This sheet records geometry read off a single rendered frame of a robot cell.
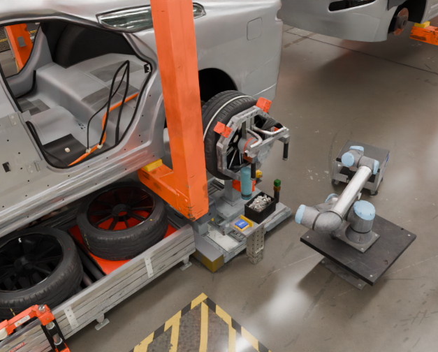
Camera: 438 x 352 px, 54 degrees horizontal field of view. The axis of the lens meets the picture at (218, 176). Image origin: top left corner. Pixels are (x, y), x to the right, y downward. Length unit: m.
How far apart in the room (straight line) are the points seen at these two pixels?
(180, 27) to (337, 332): 2.17
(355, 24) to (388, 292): 3.05
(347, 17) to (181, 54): 3.14
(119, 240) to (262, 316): 1.12
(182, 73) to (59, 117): 1.55
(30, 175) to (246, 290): 1.70
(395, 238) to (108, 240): 2.05
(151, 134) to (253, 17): 1.20
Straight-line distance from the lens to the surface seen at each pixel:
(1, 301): 2.99
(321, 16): 5.36
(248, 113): 3.05
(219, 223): 3.52
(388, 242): 3.36
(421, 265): 3.70
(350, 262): 3.15
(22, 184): 2.88
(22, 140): 2.75
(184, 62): 2.44
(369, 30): 5.36
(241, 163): 3.39
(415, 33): 6.31
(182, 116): 2.55
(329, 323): 3.19
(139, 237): 3.10
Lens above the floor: 2.62
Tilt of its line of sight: 38 degrees down
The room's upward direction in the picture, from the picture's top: 3 degrees counter-clockwise
